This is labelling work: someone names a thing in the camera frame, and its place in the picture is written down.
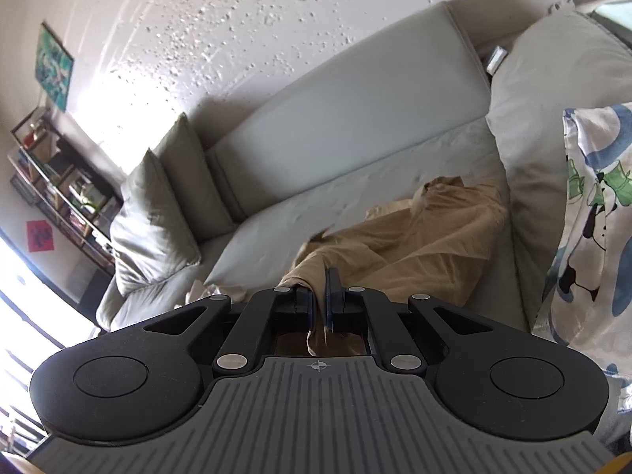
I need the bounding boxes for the tan khaki trousers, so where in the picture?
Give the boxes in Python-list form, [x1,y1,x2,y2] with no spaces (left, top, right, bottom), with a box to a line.
[281,177,508,356]

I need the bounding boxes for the white grey garment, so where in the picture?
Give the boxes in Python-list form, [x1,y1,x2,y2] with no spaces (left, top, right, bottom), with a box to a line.
[185,279,247,305]

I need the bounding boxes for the front grey back pillow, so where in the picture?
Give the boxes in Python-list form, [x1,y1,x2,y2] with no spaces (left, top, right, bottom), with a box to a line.
[110,151,201,296]

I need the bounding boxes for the grey pillow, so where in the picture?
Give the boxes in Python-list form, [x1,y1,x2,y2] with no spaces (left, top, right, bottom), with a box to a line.
[110,151,201,296]
[153,113,236,242]

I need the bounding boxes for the rear grey back pillow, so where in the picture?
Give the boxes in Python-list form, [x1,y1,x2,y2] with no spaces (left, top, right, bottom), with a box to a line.
[153,113,236,242]

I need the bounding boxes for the grey green sofa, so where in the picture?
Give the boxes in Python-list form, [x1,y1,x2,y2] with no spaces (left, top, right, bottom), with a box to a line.
[96,3,540,332]

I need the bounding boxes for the blue green patterned white cloth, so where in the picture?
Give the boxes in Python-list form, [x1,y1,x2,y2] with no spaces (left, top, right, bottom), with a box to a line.
[534,102,632,381]

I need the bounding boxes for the wooden bookshelf with books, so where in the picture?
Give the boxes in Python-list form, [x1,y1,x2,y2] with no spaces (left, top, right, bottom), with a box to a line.
[8,107,122,276]

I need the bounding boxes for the small silver box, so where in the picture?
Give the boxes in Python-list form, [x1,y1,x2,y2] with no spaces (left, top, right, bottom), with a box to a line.
[485,45,509,76]

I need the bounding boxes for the large grey floor cushion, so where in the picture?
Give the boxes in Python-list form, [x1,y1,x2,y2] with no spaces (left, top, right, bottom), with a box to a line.
[486,9,631,317]

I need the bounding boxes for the red diamond wall decoration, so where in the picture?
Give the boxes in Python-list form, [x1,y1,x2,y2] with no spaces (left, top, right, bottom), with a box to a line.
[26,219,55,252]

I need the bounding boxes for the teal wall painting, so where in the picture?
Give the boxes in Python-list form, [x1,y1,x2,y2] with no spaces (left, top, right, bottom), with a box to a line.
[34,21,74,113]

